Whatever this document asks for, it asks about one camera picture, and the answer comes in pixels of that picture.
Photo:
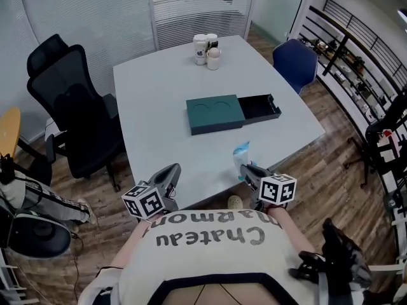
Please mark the round wooden side table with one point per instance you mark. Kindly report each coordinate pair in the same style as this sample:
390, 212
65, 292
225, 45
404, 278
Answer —
9, 129

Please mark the black high-back office chair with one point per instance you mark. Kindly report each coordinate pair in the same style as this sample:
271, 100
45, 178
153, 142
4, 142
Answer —
378, 132

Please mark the person's right forearm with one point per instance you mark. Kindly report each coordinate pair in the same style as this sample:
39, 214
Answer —
295, 230

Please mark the black rounded seat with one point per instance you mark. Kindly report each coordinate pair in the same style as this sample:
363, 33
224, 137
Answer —
41, 237

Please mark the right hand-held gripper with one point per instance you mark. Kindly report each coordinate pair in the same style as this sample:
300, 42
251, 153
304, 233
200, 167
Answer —
276, 189

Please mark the black mesh office chair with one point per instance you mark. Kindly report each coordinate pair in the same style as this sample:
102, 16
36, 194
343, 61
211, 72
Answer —
76, 106

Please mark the dark green sliding drawer box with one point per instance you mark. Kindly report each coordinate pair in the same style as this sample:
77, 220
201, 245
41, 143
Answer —
213, 116

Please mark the person's left forearm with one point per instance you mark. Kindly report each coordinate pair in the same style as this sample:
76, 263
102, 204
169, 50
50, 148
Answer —
130, 246

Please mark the beige clog shoe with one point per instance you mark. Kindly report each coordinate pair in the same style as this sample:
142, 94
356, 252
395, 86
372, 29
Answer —
235, 201

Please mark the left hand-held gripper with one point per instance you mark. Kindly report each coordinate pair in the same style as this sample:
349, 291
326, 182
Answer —
165, 178

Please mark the black waist-mounted device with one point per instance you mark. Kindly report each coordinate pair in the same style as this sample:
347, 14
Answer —
337, 249

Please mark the black metal railing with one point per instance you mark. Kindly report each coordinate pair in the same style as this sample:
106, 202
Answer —
335, 56

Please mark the white pink bag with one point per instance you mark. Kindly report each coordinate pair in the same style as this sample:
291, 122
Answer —
389, 145

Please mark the small beige bottle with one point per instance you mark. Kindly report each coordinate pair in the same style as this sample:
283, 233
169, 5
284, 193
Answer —
213, 60

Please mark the black jar with white lid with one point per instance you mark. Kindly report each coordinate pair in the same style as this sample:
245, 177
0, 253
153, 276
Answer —
212, 40

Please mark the white shelf with assorted items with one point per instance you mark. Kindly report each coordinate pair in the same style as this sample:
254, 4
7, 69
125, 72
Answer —
356, 81

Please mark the white knit printed shirt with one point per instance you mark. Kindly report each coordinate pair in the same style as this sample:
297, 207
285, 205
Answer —
206, 256

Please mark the blue shell chair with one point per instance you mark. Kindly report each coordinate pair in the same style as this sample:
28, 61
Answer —
294, 62

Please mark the light blue plastic packet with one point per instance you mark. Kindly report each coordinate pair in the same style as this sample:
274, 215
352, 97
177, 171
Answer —
240, 156

